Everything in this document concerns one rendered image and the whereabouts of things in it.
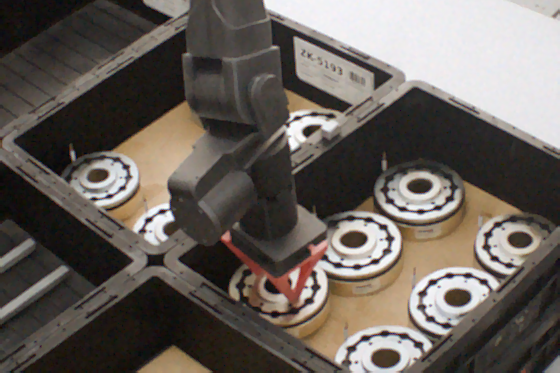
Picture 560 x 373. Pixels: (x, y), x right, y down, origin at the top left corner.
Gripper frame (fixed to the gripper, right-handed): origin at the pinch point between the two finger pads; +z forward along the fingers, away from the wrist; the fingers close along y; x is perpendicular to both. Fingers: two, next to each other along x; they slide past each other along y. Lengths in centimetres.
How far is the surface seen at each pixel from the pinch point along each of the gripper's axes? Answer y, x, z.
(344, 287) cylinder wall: 2.9, 6.1, 3.7
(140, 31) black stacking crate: -55, 21, 8
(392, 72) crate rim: -12.5, 28.5, -3.0
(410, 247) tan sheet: 2.4, 16.2, 5.8
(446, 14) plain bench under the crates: -40, 67, 23
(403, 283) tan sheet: 6.0, 11.8, 5.4
